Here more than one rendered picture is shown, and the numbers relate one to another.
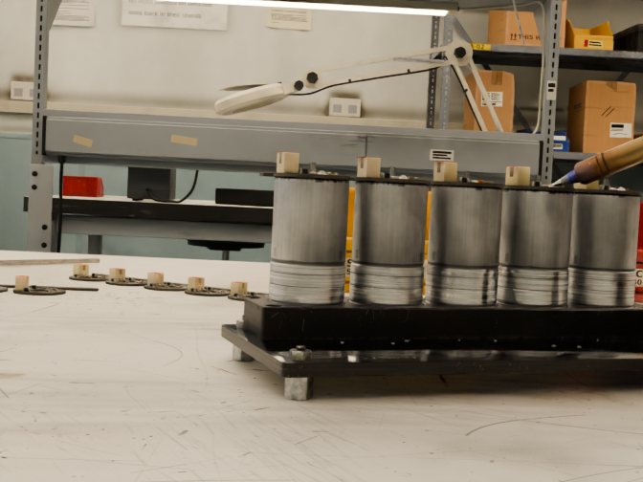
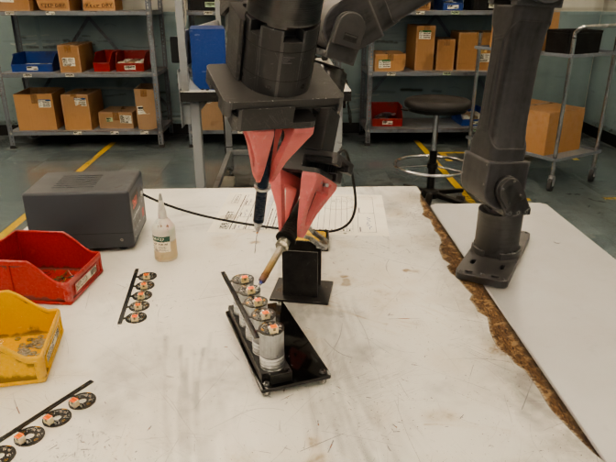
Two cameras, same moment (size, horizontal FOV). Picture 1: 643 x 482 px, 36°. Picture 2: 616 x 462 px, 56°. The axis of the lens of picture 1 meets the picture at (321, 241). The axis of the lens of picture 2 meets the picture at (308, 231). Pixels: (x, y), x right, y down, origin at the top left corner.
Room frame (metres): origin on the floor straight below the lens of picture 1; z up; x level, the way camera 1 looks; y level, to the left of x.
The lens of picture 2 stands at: (0.29, 0.49, 1.11)
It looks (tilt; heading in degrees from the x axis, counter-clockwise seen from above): 22 degrees down; 270
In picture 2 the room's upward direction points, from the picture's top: straight up
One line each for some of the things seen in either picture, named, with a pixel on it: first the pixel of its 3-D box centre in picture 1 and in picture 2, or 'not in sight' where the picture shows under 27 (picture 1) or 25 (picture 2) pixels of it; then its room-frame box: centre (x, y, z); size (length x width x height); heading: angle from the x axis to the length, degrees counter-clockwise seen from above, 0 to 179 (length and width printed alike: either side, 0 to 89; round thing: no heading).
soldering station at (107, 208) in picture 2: not in sight; (90, 210); (0.62, -0.37, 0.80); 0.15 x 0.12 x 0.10; 5
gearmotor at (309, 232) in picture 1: (308, 250); (271, 349); (0.32, 0.00, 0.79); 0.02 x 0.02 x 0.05
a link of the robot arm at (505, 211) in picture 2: not in sight; (499, 190); (0.01, -0.29, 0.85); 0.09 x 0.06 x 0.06; 104
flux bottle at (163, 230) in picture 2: not in sight; (163, 225); (0.49, -0.30, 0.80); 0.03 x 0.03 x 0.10
